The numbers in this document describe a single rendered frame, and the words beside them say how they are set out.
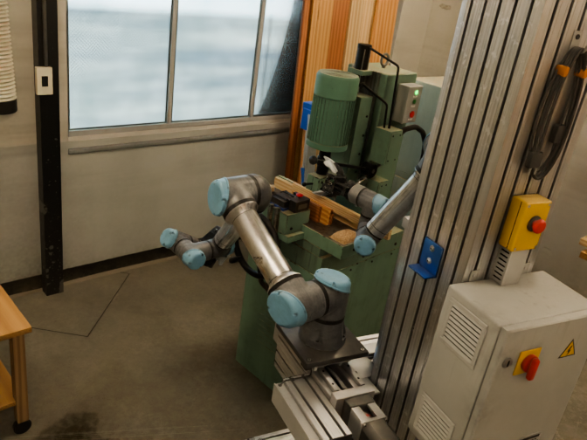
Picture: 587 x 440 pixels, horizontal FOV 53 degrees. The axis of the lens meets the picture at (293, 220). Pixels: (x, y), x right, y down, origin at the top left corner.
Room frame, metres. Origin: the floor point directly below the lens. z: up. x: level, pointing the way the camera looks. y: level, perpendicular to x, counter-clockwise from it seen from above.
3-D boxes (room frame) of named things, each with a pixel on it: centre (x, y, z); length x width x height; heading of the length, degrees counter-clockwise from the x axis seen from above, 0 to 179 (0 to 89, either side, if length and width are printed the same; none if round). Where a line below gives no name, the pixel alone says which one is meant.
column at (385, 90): (2.64, -0.28, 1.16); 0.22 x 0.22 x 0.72; 48
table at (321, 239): (2.33, -0.03, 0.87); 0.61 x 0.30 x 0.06; 48
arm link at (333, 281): (1.58, -0.14, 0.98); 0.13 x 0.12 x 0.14; 134
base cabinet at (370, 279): (2.51, -0.17, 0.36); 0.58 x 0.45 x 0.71; 138
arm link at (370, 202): (2.00, -0.28, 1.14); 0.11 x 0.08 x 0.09; 48
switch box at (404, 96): (2.56, -0.41, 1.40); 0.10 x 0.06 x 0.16; 138
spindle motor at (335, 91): (2.42, -0.09, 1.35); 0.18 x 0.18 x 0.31
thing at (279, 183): (2.43, -0.11, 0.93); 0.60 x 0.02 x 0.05; 48
